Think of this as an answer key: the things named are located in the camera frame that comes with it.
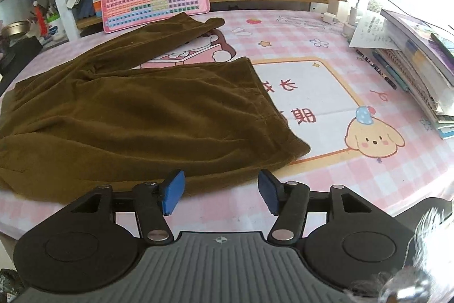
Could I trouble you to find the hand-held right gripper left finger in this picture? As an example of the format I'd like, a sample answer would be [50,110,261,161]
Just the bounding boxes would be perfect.
[66,170,186,244]

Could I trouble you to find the round metal tin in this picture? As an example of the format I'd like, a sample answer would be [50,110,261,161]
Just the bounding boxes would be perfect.
[1,20,32,40]

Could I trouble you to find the stack of notebooks and books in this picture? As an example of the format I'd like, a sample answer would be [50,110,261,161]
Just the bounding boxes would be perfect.
[369,8,454,141]

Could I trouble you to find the black patterned pen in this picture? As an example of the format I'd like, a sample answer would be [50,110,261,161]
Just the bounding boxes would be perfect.
[355,48,398,91]

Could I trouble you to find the white charger plug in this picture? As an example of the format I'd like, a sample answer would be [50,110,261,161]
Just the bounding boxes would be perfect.
[327,0,363,38]

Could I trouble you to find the pen holder with pens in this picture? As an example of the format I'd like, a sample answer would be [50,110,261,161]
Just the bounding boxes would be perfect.
[29,0,70,46]

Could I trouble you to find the pink cartoon table mat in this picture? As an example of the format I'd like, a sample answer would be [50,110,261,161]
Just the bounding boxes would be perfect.
[0,8,454,244]

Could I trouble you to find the brown corduroy pants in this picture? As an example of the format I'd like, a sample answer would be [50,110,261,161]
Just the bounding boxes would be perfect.
[0,12,312,203]

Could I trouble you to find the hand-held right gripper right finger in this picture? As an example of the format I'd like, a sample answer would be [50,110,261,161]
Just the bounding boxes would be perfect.
[258,169,387,244]

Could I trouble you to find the black object beside desk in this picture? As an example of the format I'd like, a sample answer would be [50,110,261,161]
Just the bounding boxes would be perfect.
[0,36,44,96]

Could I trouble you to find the blue pen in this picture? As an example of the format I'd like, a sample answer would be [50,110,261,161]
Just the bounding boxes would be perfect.
[372,50,410,92]

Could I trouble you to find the printed paper sheet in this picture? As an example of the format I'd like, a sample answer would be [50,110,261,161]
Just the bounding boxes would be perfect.
[349,10,403,52]

